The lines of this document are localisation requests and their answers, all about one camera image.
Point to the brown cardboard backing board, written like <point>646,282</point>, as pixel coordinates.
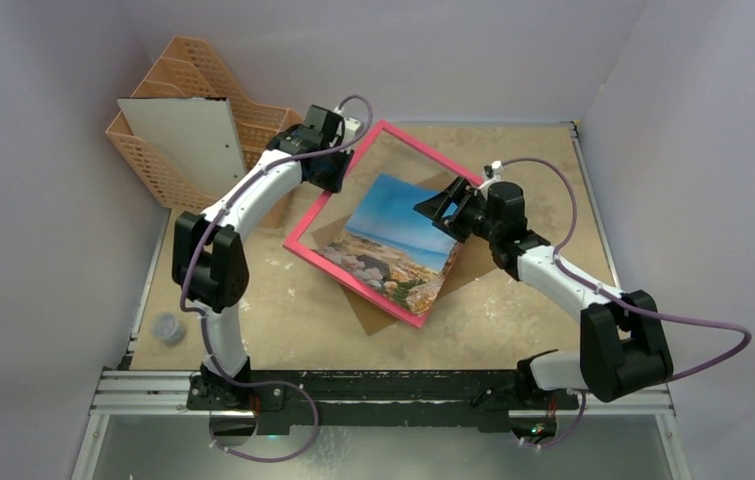
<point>472,262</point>

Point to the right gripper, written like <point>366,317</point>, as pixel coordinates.
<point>452,209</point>

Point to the landscape photo print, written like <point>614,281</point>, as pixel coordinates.
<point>391,249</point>

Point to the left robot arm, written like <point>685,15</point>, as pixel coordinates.
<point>209,262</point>

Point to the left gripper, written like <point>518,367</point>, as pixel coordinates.
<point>333,184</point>

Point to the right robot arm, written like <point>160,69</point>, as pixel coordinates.
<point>622,346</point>

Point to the orange plastic file organizer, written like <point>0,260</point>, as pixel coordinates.
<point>191,67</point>

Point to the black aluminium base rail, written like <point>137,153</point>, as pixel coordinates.
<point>488,401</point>

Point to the white binder in organizer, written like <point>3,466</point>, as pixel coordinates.
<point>196,135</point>

